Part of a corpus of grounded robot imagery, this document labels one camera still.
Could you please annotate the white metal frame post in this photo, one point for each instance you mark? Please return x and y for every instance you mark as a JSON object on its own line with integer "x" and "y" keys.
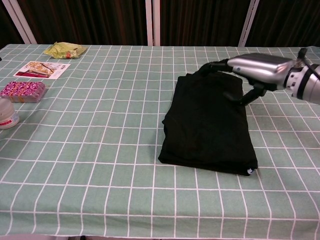
{"x": 152, "y": 22}
{"x": 22, "y": 22}
{"x": 248, "y": 22}

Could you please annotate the printed picture card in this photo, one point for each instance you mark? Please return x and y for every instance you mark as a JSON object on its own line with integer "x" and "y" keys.
{"x": 40, "y": 70}

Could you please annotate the green white checked tablecloth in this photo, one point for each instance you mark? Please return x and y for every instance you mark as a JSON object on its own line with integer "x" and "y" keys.
{"x": 100, "y": 150}

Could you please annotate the black pleated curtain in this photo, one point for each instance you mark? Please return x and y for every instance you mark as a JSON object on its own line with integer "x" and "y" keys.
{"x": 200, "y": 20}
{"x": 287, "y": 20}
{"x": 87, "y": 20}
{"x": 6, "y": 22}

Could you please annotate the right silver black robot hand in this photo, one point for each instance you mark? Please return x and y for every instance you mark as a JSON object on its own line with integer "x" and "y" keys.
{"x": 260, "y": 67}

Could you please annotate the pink patterned card deck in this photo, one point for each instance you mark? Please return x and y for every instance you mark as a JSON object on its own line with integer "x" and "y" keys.
{"x": 22, "y": 91}

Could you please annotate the black T-shirt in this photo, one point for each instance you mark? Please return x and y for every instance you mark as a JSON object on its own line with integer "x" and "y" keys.
{"x": 207, "y": 130}

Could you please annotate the white plastic jar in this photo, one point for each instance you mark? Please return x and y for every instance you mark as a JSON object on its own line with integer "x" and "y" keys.
{"x": 7, "y": 115}

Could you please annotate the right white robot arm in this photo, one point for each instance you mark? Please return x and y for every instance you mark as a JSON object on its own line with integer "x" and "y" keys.
{"x": 307, "y": 82}

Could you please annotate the yellow green snack packet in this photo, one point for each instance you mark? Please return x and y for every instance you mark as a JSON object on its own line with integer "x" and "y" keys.
{"x": 62, "y": 51}

